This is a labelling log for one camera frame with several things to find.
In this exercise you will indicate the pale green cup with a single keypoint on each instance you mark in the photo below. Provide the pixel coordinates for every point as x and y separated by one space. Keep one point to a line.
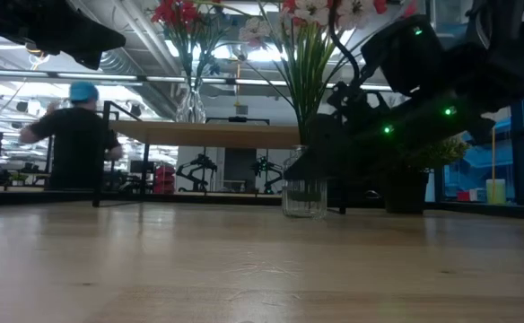
495 193

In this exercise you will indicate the red stacked crates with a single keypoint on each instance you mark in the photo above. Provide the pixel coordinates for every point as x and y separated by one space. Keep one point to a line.
164 179

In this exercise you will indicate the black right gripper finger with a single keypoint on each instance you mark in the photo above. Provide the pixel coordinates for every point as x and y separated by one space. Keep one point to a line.
318 168

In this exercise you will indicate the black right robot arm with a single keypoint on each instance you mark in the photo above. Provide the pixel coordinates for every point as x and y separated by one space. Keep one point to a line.
491 58

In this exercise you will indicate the small grey hanging box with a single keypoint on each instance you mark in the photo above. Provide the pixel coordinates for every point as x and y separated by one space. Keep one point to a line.
241 110

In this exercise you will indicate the wooden shelf with black legs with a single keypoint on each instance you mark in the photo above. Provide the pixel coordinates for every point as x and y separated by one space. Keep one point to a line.
208 134

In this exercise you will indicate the potted green bushy plant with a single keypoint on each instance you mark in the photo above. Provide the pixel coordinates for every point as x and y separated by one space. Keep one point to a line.
446 152

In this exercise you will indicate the black background robot arm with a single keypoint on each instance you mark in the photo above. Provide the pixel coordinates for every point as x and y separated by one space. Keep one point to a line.
266 166
199 163

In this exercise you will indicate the black background rig frame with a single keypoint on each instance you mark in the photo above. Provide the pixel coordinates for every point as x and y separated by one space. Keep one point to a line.
237 119

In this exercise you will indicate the round ribbed glass vase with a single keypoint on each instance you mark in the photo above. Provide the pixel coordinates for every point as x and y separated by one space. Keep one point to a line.
191 107

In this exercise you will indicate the dark red flower bunch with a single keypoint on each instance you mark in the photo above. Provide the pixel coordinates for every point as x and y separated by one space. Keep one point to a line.
172 11

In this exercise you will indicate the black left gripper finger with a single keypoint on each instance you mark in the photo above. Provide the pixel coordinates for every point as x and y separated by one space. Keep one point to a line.
105 40

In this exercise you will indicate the white artificial flower sprig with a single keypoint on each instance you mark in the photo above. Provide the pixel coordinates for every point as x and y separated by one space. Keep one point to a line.
254 32

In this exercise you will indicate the coral red flower bunch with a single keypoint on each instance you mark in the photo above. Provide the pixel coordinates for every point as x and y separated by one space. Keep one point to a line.
309 67

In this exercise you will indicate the blue artificial flower bunch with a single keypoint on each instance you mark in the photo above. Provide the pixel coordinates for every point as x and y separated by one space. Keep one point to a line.
214 68

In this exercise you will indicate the person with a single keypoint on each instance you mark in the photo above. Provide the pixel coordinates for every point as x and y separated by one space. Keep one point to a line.
78 143

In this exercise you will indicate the small white box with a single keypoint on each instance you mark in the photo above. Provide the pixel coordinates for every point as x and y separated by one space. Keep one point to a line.
476 195

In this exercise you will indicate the cylindrical glass bottle vase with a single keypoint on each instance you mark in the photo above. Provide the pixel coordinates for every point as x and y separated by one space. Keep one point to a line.
302 199

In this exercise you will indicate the long ceiling light bar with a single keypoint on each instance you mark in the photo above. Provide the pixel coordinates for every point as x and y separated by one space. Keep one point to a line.
226 81

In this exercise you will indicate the small red box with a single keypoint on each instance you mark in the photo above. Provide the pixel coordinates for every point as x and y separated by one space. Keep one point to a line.
463 196

